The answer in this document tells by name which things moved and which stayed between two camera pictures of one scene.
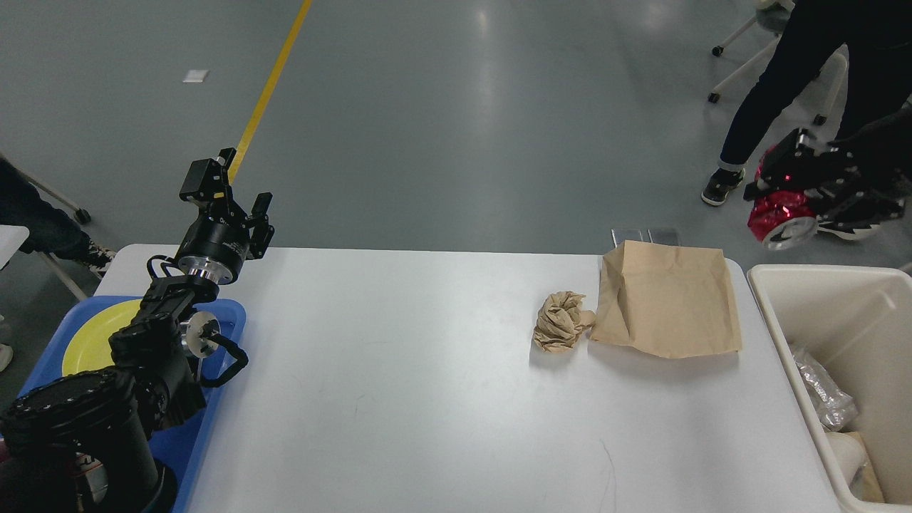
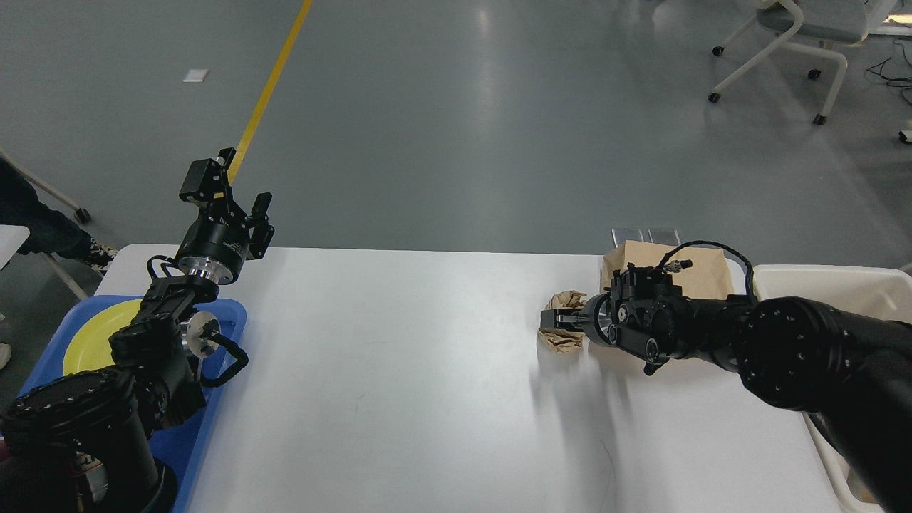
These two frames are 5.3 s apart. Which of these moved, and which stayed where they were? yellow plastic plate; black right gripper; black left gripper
Moved: black right gripper
Stayed: black left gripper; yellow plastic plate
